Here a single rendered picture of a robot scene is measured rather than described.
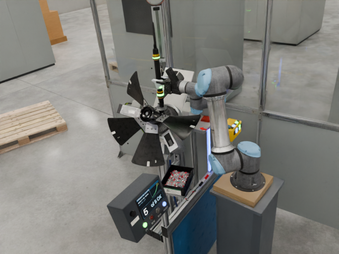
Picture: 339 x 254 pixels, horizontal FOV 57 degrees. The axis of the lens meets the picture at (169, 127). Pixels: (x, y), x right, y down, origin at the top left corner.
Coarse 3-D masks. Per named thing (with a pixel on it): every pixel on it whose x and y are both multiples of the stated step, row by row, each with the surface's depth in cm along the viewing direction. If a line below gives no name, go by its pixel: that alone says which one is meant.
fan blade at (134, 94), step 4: (136, 72) 222; (132, 76) 226; (136, 76) 222; (132, 80) 227; (136, 80) 222; (128, 84) 232; (132, 84) 227; (136, 84) 222; (128, 88) 234; (132, 88) 228; (136, 88) 223; (140, 88) 218; (128, 92) 235; (132, 92) 230; (136, 92) 224; (140, 92) 219; (132, 96) 233; (136, 96) 227; (140, 96) 220; (136, 100) 230; (140, 100) 222; (140, 104) 227
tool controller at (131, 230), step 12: (144, 180) 146; (156, 180) 145; (132, 192) 139; (144, 192) 139; (156, 192) 145; (108, 204) 136; (120, 204) 133; (132, 204) 133; (144, 204) 139; (156, 204) 145; (168, 204) 152; (120, 216) 133; (132, 216) 132; (156, 216) 145; (120, 228) 138; (132, 228) 133; (144, 228) 139; (132, 240) 137
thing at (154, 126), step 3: (147, 126) 212; (150, 126) 213; (153, 126) 214; (156, 126) 215; (147, 129) 212; (150, 129) 213; (153, 129) 214; (156, 129) 214; (147, 132) 212; (150, 132) 212; (153, 132) 213; (156, 132) 214
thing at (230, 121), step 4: (228, 120) 222; (232, 120) 221; (236, 120) 221; (232, 124) 216; (236, 124) 216; (236, 128) 214; (240, 128) 221; (232, 132) 210; (232, 136) 212; (236, 136) 218; (232, 140) 213
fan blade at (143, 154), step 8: (144, 136) 210; (152, 136) 212; (144, 144) 209; (152, 144) 210; (160, 144) 212; (136, 152) 208; (144, 152) 208; (152, 152) 209; (160, 152) 210; (136, 160) 207; (144, 160) 207; (152, 160) 208; (160, 160) 208
